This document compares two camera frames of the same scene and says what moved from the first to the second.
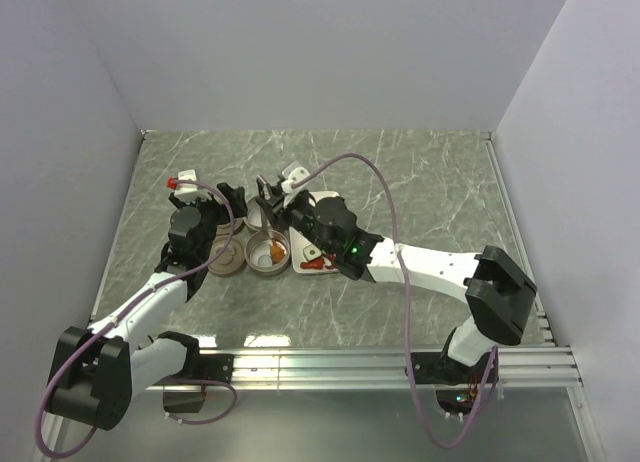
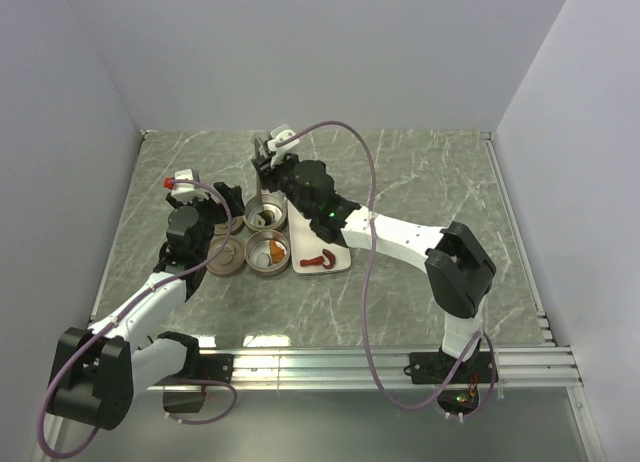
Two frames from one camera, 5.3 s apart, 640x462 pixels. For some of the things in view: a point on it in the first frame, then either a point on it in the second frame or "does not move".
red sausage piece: x=317 y=263 does not move
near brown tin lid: x=231 y=261 does not move
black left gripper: x=227 y=211 does not move
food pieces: x=331 y=257 does not move
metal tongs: x=266 y=201 to x=258 y=208
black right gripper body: x=295 y=211 to x=280 y=177
